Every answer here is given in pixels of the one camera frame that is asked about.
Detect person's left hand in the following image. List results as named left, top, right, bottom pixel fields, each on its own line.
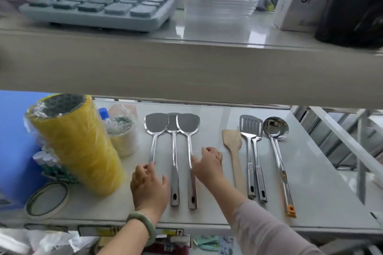
left=130, top=161, right=170, bottom=220

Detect person's right hand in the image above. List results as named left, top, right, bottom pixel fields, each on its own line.
left=191, top=146, right=223, bottom=190

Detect wooden spatula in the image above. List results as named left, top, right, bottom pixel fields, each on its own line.
left=222, top=129, right=248, bottom=198

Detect slotted steel turner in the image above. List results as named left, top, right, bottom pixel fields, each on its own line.
left=244, top=116, right=268, bottom=203
left=239, top=115, right=264, bottom=199

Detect large steel ladle orange tip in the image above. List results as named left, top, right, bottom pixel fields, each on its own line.
left=263, top=116, right=297, bottom=219

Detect person's right forearm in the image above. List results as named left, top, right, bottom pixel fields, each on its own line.
left=206, top=174, right=325, bottom=255

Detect wrapped white tape roll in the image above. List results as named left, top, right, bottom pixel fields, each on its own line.
left=105, top=104, right=140, bottom=158

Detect red packet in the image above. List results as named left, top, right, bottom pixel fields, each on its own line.
left=143, top=235, right=192, bottom=255

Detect green white packet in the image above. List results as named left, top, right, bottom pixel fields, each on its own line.
left=193, top=235, right=235, bottom=255

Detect wrapped yellow tape rolls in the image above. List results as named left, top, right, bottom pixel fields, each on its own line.
left=25, top=94, right=126, bottom=197

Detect pink block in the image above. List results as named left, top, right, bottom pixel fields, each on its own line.
left=108, top=104, right=138, bottom=118

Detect grey upper shelf board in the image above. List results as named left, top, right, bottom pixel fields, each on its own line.
left=0, top=10, right=383, bottom=109

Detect white table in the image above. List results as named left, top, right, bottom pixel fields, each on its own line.
left=0, top=99, right=382, bottom=236

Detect wrapped white green tubes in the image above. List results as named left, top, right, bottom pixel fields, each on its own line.
left=32, top=150, right=78, bottom=184

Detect crumpled clear plastic bag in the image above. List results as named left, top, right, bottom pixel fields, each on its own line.
left=0, top=228, right=99, bottom=255

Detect blue board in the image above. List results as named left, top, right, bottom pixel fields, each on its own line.
left=0, top=90, right=54, bottom=208

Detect blue-grey calculator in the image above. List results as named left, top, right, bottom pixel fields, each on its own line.
left=18, top=0, right=185, bottom=33

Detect green jade bracelet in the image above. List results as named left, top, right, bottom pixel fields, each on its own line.
left=126, top=211, right=157, bottom=248

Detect flat clear tape ring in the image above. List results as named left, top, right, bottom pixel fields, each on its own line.
left=24, top=180, right=71, bottom=220

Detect white metal rack frame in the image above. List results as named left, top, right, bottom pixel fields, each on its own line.
left=290, top=105, right=383, bottom=220

